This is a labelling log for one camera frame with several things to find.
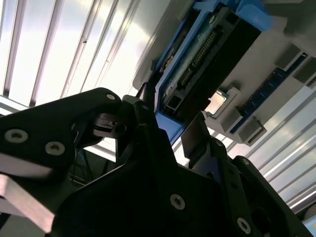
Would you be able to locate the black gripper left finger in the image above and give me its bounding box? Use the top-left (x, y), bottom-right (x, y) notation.
top-left (0, 82), bottom-right (192, 223)

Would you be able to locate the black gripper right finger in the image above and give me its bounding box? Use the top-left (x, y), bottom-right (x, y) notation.
top-left (181, 111), bottom-right (312, 237)

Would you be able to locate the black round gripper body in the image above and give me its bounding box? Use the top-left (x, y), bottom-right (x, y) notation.
top-left (50, 158), bottom-right (237, 237)

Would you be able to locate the hard disk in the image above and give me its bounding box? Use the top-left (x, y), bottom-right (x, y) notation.
top-left (147, 0), bottom-right (274, 146)

